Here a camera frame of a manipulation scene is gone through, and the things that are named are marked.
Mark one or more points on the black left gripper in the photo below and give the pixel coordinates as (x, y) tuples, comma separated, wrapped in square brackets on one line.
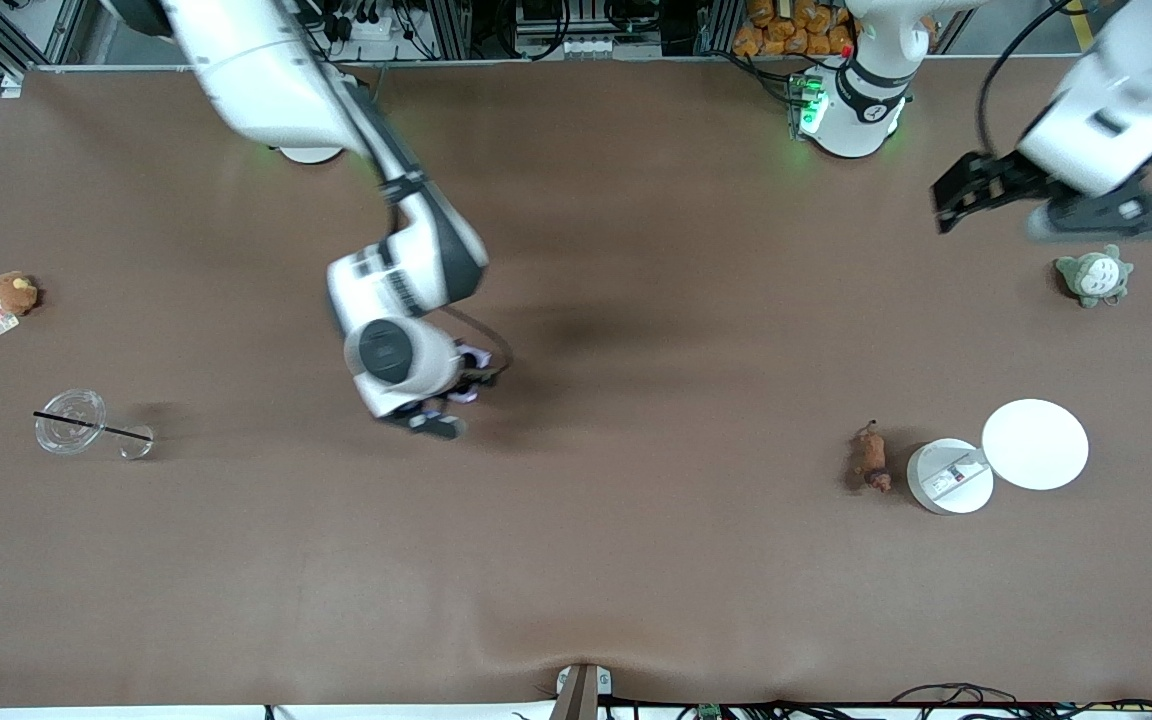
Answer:
[(1007, 173)]

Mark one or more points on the grey camera stand bracket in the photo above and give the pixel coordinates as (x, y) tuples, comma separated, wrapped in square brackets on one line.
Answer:
[(581, 692)]

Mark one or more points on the white power strip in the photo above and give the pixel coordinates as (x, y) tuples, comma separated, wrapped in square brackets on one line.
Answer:
[(364, 25)]

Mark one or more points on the small green circuit board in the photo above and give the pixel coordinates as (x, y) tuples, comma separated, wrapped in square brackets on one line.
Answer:
[(709, 712)]

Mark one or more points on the lavender flip phone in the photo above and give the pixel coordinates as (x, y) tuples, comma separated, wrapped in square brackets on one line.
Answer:
[(476, 356)]

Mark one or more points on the white round flat lid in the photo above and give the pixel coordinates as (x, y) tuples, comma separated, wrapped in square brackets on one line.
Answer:
[(1034, 444)]

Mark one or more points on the black drinking straw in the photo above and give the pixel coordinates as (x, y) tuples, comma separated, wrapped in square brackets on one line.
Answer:
[(116, 431)]

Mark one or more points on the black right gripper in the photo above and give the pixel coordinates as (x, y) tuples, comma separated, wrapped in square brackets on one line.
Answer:
[(469, 374)]

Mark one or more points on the brown table mat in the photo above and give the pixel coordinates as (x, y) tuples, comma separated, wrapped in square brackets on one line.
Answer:
[(576, 550)]

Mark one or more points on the brown lion statue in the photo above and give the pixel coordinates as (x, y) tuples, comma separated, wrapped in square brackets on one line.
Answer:
[(871, 458)]

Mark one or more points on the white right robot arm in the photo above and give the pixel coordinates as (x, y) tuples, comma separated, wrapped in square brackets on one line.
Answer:
[(266, 80)]

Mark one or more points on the clear plastic cup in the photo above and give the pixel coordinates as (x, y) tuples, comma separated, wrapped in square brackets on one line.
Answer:
[(69, 422)]

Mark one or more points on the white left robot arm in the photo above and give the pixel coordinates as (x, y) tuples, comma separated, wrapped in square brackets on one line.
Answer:
[(1126, 90)]

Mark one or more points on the white cylinder container with label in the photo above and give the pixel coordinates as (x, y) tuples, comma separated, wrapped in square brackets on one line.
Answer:
[(946, 480)]

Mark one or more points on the brown plush toy with tag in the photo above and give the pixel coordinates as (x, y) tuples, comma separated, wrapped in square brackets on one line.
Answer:
[(13, 293)]

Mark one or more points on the grey totoro plush toy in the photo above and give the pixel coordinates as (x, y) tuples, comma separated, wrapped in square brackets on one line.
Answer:
[(1094, 277)]

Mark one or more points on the white terminal block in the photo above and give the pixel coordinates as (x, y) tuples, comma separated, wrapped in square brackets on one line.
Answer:
[(611, 46)]

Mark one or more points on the orange plush toy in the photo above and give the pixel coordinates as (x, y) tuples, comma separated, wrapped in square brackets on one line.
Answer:
[(762, 12), (747, 40), (789, 42), (816, 20), (839, 40)]

